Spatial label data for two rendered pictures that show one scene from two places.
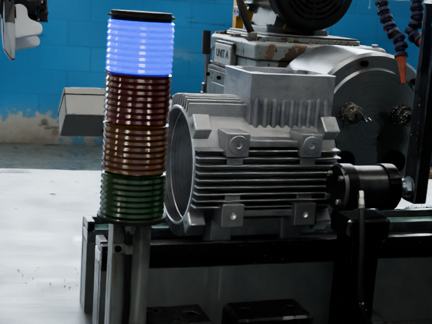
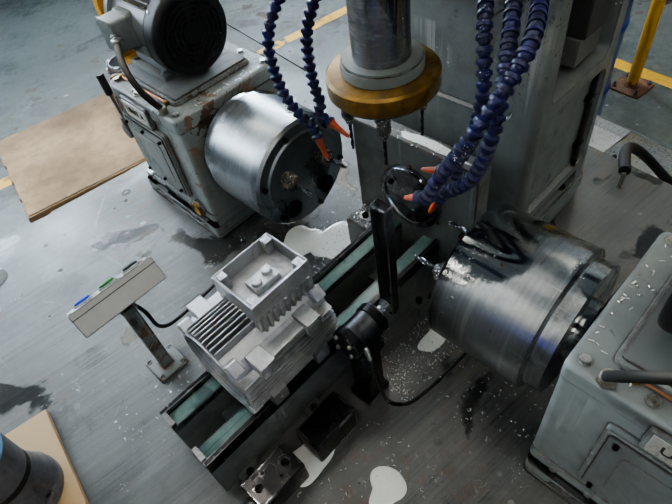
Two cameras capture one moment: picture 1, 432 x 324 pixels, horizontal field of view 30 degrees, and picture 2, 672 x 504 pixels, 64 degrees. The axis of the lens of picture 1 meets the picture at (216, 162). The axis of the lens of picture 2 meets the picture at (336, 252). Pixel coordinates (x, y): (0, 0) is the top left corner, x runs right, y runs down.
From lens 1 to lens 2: 76 cm
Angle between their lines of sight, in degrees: 40
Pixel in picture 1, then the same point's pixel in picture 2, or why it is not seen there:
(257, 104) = (263, 321)
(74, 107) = (88, 326)
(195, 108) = (220, 353)
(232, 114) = (246, 333)
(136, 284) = not seen: outside the picture
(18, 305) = (147, 474)
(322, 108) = (305, 282)
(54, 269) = (138, 402)
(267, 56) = (186, 128)
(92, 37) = not seen: outside the picture
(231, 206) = (279, 393)
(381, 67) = (297, 133)
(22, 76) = not seen: outside the picture
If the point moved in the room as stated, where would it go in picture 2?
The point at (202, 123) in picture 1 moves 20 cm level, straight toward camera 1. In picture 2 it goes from (236, 371) to (291, 493)
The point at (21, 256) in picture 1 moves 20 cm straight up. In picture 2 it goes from (103, 397) to (53, 348)
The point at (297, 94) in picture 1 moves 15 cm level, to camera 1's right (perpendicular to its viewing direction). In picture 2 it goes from (287, 290) to (370, 251)
